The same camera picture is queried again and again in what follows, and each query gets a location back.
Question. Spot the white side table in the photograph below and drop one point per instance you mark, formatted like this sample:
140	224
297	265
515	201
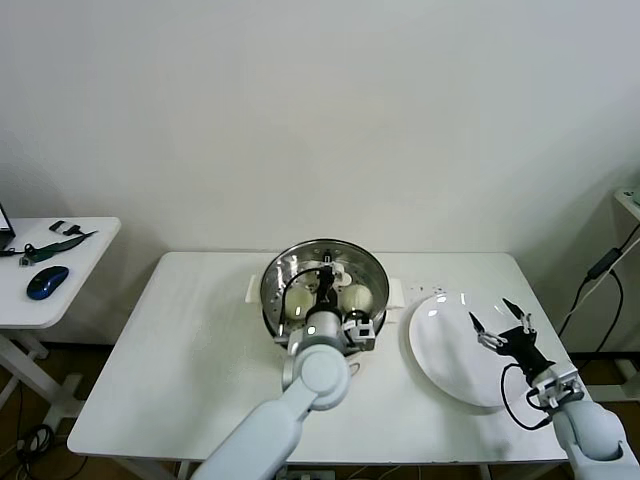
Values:
75	280

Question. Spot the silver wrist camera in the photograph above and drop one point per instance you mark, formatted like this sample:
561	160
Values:
362	332
555	387

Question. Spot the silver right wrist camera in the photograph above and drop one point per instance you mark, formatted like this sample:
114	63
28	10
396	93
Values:
555	387

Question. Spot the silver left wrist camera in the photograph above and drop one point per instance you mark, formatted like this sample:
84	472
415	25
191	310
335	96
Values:
362	332

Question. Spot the perforated steel steamer basket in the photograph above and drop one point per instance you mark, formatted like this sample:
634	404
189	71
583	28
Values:
251	290

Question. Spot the white steamed baozi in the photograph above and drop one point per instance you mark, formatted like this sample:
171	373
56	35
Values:
357	297
299	302

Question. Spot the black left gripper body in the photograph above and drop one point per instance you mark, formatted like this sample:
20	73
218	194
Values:
326	292

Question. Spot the white stand foot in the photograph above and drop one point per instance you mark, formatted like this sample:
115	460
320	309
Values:
610	390

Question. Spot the white shelf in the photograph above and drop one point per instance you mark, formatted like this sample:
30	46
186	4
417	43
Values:
625	200

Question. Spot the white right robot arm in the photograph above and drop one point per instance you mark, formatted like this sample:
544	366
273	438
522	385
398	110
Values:
590	430

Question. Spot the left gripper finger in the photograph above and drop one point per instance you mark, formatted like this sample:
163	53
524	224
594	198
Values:
326	264
333	267

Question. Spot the large white plate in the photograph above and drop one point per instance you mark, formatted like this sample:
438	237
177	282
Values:
440	340

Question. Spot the small black white device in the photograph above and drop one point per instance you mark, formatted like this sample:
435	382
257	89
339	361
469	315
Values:
64	227

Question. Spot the blue computer mouse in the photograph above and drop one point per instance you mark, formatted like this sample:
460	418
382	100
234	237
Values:
47	282

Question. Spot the black laptop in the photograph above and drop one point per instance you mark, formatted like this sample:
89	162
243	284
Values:
4	225

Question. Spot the black power adapter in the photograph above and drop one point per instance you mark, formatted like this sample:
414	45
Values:
602	262

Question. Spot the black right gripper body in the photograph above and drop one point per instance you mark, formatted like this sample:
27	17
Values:
520	347

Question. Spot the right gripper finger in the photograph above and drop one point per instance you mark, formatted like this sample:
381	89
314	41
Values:
512	307
476	322

